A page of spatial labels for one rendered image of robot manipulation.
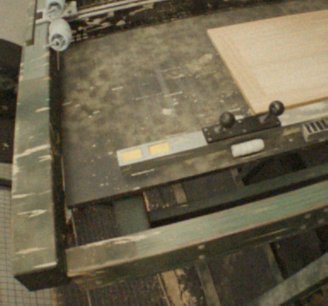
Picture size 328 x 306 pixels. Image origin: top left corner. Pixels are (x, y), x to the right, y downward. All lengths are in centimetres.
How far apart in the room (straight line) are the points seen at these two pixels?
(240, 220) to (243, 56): 60
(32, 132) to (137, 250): 41
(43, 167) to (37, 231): 16
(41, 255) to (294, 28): 109
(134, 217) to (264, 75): 57
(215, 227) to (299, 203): 19
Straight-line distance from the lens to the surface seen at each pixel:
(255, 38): 132
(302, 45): 131
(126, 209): 92
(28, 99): 108
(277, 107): 86
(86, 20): 145
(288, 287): 155
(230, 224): 79
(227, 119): 82
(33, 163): 91
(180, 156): 93
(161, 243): 77
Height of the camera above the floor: 205
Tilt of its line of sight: 32 degrees down
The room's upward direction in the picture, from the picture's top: 74 degrees counter-clockwise
